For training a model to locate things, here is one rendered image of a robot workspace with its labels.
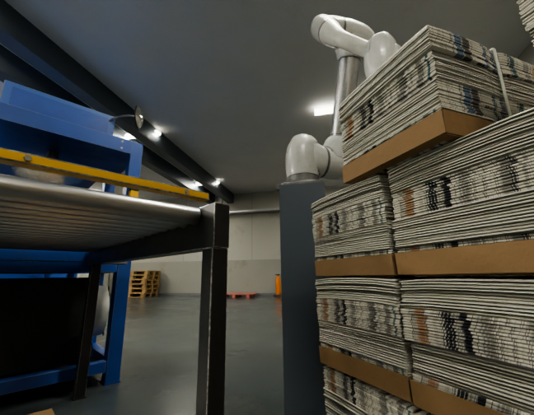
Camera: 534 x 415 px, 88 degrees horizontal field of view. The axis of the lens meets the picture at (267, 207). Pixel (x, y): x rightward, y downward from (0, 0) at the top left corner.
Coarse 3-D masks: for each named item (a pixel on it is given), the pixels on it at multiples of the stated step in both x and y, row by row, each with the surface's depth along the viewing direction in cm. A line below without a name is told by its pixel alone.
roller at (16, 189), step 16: (0, 176) 51; (16, 176) 53; (0, 192) 51; (16, 192) 52; (32, 192) 53; (48, 192) 55; (64, 192) 57; (80, 192) 59; (96, 192) 62; (80, 208) 60; (96, 208) 61; (112, 208) 63; (128, 208) 65; (144, 208) 68; (160, 208) 70; (176, 208) 73; (192, 208) 77; (192, 224) 78
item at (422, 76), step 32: (448, 32) 53; (384, 64) 61; (416, 64) 54; (448, 64) 52; (480, 64) 55; (352, 96) 71; (384, 96) 61; (416, 96) 53; (448, 96) 50; (480, 96) 53; (352, 128) 72; (384, 128) 61; (352, 160) 70
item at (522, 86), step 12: (504, 60) 59; (516, 60) 60; (516, 72) 59; (528, 72) 61; (516, 84) 58; (528, 84) 60; (516, 96) 57; (528, 96) 59; (516, 108) 57; (528, 108) 59
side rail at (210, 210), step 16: (208, 208) 76; (224, 208) 76; (208, 224) 75; (224, 224) 75; (144, 240) 106; (160, 240) 96; (176, 240) 87; (192, 240) 80; (208, 240) 73; (224, 240) 74; (96, 256) 153; (112, 256) 132; (128, 256) 117; (144, 256) 104; (160, 256) 102
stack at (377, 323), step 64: (512, 128) 40; (384, 192) 62; (448, 192) 49; (512, 192) 40; (320, 256) 81; (320, 320) 78; (384, 320) 58; (448, 320) 46; (512, 320) 38; (448, 384) 46; (512, 384) 38
